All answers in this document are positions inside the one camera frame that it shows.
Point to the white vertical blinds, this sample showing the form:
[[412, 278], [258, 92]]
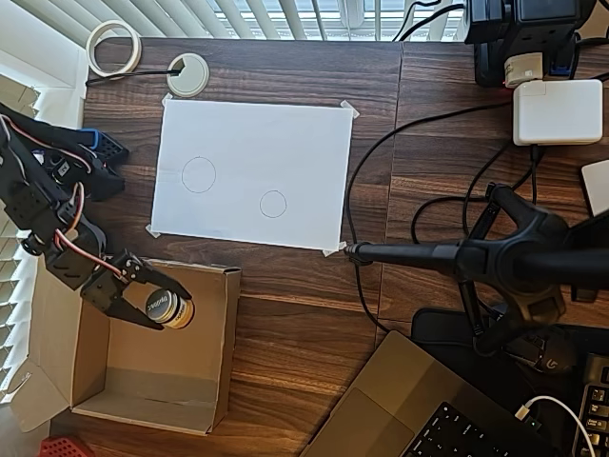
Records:
[[9, 333], [266, 16]]

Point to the flat white device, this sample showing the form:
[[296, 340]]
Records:
[[597, 188]]

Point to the white paper sheet with circles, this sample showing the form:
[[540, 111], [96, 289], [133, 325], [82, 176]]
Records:
[[266, 162]]

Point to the black computer mouse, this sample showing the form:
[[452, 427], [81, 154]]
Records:
[[552, 357]]

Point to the small white plug adapter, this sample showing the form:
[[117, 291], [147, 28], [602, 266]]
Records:
[[523, 69]]

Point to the black mouse pad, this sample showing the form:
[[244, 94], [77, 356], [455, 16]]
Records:
[[438, 328]]

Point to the masking tape corner piece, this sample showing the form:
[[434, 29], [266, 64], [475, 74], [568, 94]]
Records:
[[351, 109], [333, 250], [167, 99], [153, 231]]

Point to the black tripod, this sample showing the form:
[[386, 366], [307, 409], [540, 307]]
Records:
[[518, 266]]

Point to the large white power adapter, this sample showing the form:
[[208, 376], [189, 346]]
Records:
[[556, 112]]

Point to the red leader arm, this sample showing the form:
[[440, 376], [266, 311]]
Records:
[[62, 447]]

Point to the grey laptop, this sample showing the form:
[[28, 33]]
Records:
[[395, 395]]

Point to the masking tape roll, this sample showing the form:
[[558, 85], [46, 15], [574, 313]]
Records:
[[97, 62]]

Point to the black keyboard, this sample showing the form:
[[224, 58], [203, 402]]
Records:
[[595, 404]]

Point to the small jar with silver lid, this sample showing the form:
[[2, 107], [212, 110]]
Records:
[[169, 309]]

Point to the open brown cardboard box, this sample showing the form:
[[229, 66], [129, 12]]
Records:
[[157, 362]]

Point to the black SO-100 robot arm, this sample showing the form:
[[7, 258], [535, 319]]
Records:
[[43, 190]]

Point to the black power strip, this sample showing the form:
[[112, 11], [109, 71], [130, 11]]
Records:
[[518, 19]]

